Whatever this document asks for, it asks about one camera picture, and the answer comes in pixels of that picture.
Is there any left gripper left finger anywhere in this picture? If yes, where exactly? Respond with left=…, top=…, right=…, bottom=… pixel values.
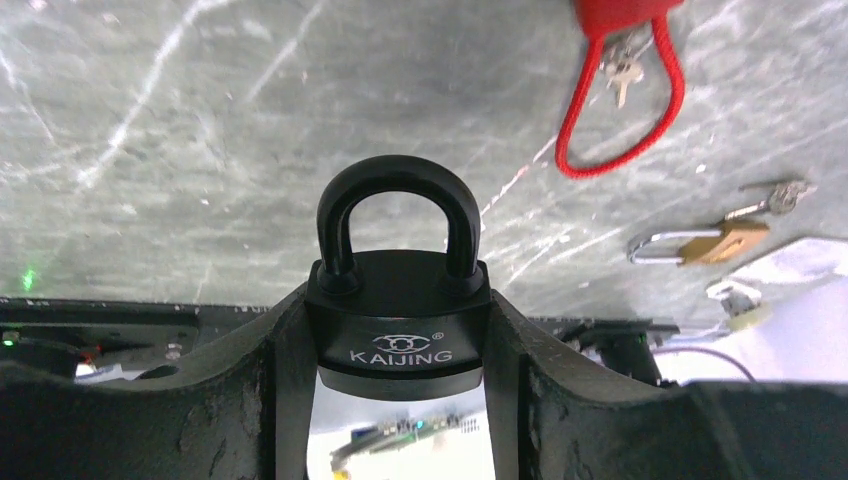
left=1, top=289, right=317, bottom=479

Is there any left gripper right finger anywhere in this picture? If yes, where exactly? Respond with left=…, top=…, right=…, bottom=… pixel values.
left=482, top=295, right=847, bottom=479

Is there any black padlock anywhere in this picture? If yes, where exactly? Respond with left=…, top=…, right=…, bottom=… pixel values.
left=305, top=154, right=492, bottom=402

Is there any brass padlock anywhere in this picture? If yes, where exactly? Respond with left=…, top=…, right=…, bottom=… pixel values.
left=627, top=220, right=771, bottom=266

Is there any beige white stapler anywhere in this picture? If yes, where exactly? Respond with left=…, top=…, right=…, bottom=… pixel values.
left=705, top=279, right=773, bottom=333

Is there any white card package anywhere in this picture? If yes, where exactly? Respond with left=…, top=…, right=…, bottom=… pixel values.
left=727, top=237, right=847, bottom=286

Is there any red cable lock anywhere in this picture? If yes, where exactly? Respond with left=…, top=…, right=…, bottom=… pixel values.
left=555, top=0, right=685, bottom=179

